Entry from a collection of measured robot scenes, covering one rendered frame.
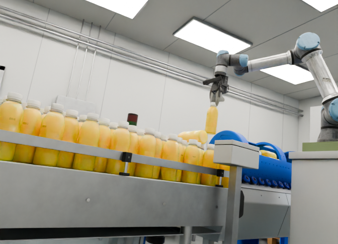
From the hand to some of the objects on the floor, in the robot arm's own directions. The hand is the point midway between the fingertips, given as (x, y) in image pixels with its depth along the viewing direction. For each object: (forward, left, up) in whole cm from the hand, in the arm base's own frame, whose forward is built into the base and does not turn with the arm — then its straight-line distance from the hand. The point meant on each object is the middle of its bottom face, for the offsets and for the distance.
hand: (213, 104), depth 167 cm
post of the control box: (-38, +14, -138) cm, 143 cm away
